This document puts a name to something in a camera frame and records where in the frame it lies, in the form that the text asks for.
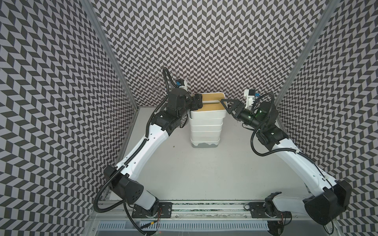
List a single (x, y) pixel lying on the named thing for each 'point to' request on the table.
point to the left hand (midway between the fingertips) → (197, 98)
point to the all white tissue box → (204, 143)
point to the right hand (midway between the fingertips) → (222, 106)
